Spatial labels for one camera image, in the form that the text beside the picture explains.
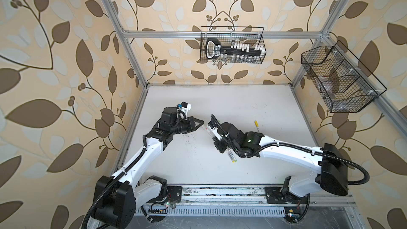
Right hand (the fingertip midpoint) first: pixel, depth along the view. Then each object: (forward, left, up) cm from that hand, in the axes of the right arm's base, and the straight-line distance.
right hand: (214, 137), depth 79 cm
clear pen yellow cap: (+15, -28, -14) cm, 34 cm away
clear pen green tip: (-7, -11, -14) cm, 19 cm away
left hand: (+5, +6, +7) cm, 11 cm away
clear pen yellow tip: (-8, -10, -14) cm, 19 cm away
